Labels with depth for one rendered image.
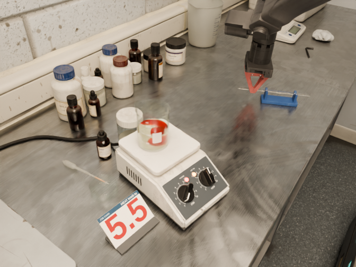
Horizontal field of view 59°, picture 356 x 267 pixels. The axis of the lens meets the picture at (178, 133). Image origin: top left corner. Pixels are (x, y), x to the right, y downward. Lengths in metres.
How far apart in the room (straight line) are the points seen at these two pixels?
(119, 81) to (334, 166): 1.44
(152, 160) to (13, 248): 0.27
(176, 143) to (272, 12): 0.33
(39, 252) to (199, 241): 0.26
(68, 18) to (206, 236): 0.66
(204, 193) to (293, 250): 0.99
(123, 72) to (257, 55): 0.35
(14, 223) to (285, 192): 0.52
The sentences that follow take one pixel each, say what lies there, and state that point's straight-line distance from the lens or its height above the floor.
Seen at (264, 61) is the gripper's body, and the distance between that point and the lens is 0.86.
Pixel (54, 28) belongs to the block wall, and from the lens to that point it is 0.93.
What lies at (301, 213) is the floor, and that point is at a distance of 1.69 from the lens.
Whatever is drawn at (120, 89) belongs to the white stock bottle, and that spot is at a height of 0.78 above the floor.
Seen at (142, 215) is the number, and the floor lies 0.76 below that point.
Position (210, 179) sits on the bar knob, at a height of 0.81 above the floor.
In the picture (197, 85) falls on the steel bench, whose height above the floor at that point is 0.75.
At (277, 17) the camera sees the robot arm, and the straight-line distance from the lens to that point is 0.72.
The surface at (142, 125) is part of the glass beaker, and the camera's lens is 0.56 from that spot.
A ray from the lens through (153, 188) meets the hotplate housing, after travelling 0.58.
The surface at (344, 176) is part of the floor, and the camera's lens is 1.97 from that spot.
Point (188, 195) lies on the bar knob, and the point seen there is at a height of 0.81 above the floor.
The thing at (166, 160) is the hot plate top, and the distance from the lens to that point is 0.58.
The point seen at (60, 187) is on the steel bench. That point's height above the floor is 0.75.
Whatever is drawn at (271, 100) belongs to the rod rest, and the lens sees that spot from 0.94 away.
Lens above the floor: 1.24
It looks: 39 degrees down
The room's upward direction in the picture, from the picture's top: 3 degrees clockwise
